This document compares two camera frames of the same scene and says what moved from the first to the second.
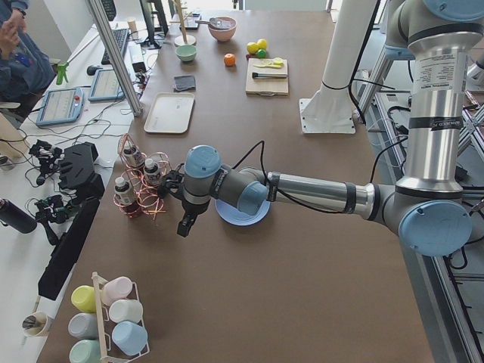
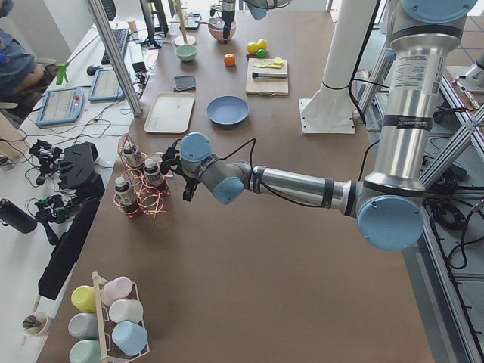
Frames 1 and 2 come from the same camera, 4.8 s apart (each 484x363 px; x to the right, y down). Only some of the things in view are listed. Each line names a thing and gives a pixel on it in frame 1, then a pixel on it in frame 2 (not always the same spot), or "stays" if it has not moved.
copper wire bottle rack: (138, 193) stays
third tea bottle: (134, 159) stays
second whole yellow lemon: (262, 44) stays
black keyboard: (120, 36) stays
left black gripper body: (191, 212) -> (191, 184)
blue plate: (251, 208) -> (227, 110)
